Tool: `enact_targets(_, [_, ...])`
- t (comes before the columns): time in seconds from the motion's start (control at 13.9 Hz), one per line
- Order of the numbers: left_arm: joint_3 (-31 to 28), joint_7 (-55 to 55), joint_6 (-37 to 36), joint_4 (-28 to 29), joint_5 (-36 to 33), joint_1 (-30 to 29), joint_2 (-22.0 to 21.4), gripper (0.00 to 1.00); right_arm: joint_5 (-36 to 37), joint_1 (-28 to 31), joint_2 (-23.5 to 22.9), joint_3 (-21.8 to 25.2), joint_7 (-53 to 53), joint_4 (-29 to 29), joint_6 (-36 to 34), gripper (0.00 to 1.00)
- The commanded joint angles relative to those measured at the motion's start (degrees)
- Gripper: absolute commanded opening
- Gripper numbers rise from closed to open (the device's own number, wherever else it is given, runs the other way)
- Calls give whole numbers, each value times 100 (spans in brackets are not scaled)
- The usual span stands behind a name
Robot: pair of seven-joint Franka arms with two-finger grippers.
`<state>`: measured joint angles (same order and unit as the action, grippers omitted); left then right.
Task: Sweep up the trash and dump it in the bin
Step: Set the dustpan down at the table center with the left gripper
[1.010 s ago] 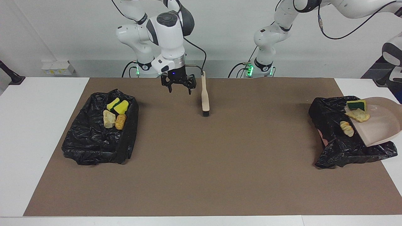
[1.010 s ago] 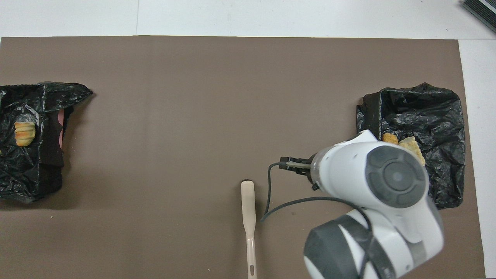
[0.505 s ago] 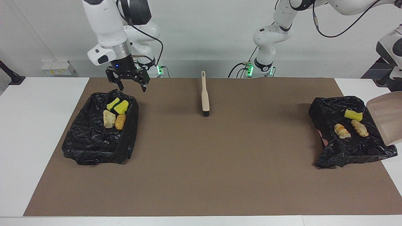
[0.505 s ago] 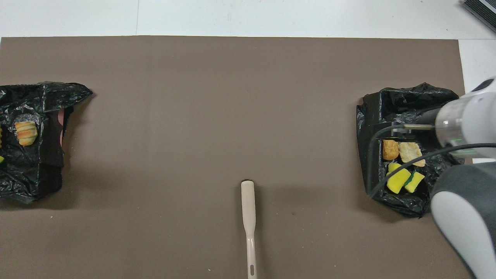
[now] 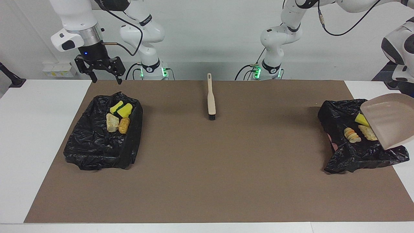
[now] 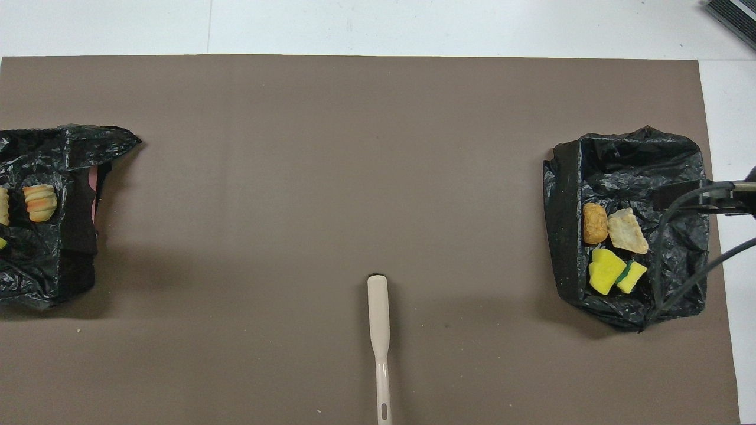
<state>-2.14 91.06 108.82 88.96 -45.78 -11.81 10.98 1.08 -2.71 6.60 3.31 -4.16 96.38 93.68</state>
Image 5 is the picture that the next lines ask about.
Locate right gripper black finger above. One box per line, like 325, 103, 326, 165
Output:
74, 56, 98, 84
106, 56, 126, 85

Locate beige plastic dustpan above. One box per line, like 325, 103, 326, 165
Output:
360, 94, 414, 150

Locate small yellow green sponge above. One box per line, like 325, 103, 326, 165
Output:
110, 101, 125, 116

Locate plain yellow sponge wedge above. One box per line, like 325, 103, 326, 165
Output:
117, 103, 133, 118

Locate large yellow green sponge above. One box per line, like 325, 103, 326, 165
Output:
355, 113, 370, 128

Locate striped pale bread piece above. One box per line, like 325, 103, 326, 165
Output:
106, 113, 120, 132

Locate pale bread chunk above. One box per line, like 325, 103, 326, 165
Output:
343, 127, 362, 143
358, 125, 378, 141

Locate brown bread roll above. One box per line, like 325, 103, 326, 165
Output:
118, 117, 131, 134

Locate beige hand brush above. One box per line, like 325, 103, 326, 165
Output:
207, 73, 216, 121

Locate black bag lined bin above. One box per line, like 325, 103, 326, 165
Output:
318, 99, 410, 174
63, 92, 143, 171

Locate white power strip box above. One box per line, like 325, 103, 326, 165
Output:
43, 63, 78, 78

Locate dark cabinet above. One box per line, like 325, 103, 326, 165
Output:
372, 60, 414, 109

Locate brown table mat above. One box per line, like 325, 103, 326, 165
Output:
24, 80, 414, 224

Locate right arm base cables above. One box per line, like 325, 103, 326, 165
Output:
125, 62, 175, 80

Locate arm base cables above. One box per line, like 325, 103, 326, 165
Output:
125, 62, 175, 80
234, 49, 267, 80

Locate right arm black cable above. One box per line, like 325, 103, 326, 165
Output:
95, 0, 144, 56

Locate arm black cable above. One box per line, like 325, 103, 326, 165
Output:
95, 0, 144, 56
283, 0, 384, 36

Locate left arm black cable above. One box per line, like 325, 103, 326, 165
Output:
283, 0, 384, 36

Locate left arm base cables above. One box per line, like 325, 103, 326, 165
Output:
234, 49, 267, 80

